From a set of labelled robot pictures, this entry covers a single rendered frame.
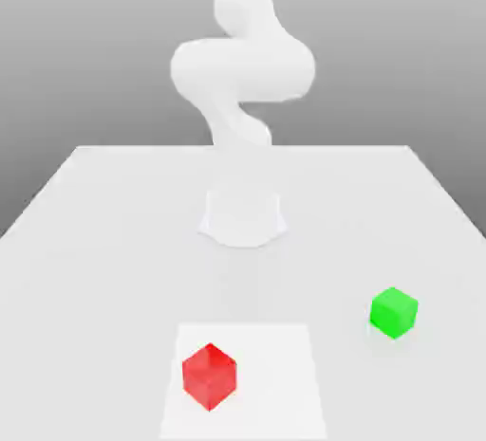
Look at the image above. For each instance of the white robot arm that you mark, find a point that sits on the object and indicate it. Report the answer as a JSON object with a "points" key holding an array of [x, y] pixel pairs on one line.
{"points": [[243, 69]]}

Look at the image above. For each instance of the small green cube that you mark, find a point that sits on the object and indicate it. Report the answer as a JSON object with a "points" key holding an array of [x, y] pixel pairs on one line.
{"points": [[394, 312]]}

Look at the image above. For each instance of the small red cube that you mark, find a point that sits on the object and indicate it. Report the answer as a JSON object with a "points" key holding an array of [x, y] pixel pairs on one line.
{"points": [[209, 376]]}

